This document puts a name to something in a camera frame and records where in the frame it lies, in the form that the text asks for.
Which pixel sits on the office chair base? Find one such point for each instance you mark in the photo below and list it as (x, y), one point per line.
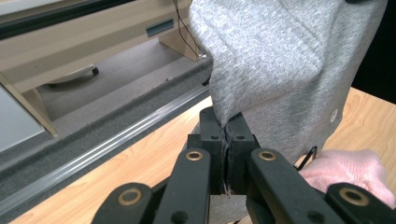
(77, 74)

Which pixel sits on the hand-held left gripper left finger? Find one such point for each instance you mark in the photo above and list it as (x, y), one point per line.
(211, 155)

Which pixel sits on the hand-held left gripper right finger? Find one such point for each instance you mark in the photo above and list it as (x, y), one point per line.
(243, 155)

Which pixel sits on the black horizontal frame bar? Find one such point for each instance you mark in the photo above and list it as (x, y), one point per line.
(46, 21)

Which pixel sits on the white panel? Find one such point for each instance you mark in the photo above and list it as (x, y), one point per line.
(17, 121)

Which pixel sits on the grey beanie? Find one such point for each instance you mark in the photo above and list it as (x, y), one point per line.
(274, 62)

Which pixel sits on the aluminium floor rail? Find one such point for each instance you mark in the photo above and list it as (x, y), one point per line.
(102, 152)

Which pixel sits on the pink beanie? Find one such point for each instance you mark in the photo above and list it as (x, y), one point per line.
(345, 174)

